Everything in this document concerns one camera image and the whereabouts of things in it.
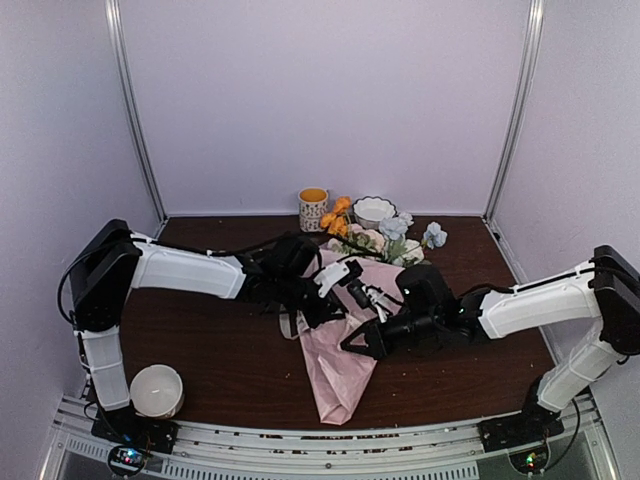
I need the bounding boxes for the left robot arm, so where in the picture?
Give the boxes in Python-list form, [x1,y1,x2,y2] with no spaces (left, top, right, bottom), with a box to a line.
[56,219,361,444]

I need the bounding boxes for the pink fake flower stem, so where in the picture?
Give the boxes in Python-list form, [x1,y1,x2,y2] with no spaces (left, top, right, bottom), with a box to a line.
[327,224,387,261]

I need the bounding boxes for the patterned mug with orange inside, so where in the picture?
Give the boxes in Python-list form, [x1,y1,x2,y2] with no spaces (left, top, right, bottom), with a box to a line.
[298,187,329,233]

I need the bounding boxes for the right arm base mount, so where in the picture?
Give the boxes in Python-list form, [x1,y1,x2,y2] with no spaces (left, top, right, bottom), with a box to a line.
[477,414,564,477]

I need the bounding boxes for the right aluminium frame post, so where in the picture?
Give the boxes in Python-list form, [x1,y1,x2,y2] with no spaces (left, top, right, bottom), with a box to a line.
[483,0,546,224]

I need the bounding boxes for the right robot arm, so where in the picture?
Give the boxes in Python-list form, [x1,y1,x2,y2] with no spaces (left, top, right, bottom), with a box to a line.
[341,245,639,442]

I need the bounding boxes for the beige ribbon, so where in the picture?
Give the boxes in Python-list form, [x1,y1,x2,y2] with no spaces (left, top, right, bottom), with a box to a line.
[278,306,304,340]

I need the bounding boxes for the left aluminium frame post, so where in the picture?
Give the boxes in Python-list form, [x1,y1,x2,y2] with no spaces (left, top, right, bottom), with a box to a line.
[104,0,168,224]

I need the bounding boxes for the aluminium front rail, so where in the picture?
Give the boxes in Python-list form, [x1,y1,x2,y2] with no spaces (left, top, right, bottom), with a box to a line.
[39,389,616,480]

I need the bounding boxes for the pink purple wrapping paper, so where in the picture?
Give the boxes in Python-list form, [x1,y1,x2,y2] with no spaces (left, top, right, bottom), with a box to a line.
[297,247,431,426]

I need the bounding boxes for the light blue fake flower stem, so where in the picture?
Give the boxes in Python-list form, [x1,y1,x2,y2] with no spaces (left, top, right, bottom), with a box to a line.
[379,212,448,250]

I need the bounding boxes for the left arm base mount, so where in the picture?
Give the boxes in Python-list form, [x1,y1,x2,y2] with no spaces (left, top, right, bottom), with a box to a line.
[91,416,179,477]

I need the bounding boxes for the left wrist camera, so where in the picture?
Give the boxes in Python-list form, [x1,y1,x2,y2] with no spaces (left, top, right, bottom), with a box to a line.
[312,260,363,298]

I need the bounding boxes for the white round cup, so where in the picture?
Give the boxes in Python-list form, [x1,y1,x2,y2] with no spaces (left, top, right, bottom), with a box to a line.
[130,364,185,419]

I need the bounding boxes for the white scalloped bowl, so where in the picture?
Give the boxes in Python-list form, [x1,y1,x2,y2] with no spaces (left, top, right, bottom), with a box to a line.
[353,196,397,230]

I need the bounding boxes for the orange fake flower stem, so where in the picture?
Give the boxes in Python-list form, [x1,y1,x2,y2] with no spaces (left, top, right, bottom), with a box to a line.
[320,196,351,238]

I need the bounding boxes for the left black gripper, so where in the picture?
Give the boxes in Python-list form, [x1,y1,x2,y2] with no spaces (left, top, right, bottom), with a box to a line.
[274,271,348,328]

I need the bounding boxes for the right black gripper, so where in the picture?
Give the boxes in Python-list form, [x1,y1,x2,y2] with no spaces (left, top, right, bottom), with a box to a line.
[339,310,440,363]

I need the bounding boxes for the aluminium frame post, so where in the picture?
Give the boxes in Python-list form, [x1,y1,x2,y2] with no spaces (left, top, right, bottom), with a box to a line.
[104,0,168,224]
[483,0,546,224]

